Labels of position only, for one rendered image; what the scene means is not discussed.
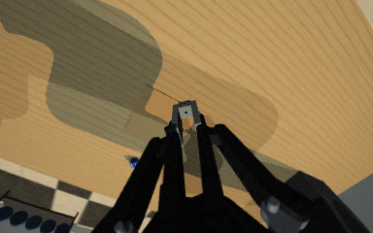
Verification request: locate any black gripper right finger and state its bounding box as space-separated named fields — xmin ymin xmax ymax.
xmin=190 ymin=100 xmax=315 ymax=233

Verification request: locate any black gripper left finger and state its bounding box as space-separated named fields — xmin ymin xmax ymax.
xmin=91 ymin=104 xmax=186 ymax=233

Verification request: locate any white die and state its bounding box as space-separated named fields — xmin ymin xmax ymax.
xmin=178 ymin=100 xmax=193 ymax=119

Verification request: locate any blue die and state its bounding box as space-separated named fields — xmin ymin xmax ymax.
xmin=129 ymin=157 xmax=139 ymax=168

